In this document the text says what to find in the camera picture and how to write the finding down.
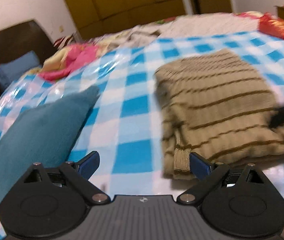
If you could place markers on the dark wooden headboard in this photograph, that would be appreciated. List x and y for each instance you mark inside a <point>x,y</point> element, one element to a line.
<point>22,38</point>

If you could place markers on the white floral bed sheet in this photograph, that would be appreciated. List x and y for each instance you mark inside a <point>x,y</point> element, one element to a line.
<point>205,24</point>

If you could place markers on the beige crumpled garment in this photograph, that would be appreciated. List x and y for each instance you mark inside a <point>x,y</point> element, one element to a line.
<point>137,36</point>

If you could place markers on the blue white checkered plastic sheet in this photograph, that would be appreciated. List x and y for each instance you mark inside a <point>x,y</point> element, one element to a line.
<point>125,128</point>

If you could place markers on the blue pillow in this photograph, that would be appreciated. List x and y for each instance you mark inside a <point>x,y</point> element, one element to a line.
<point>13,70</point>

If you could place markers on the red printed tote bag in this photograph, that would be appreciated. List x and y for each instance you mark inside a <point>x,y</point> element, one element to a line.
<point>269,25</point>

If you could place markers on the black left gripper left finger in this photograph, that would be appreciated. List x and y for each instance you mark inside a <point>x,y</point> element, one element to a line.
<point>67,184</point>

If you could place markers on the red white striped cloth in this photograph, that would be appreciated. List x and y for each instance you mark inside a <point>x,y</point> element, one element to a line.
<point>64,41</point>

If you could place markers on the teal folded sweater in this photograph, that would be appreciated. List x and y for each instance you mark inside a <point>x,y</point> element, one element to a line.
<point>45,134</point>

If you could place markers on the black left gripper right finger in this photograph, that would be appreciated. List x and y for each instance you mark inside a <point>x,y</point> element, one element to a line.
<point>218,182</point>

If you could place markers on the beige striped knit sweater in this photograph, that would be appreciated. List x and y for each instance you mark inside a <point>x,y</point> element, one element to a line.
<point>218,106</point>

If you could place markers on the brown wooden wardrobe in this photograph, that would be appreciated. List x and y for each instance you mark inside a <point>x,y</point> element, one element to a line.
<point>94,18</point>

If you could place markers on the pink floral quilt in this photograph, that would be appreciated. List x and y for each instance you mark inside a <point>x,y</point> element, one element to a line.
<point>68,60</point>

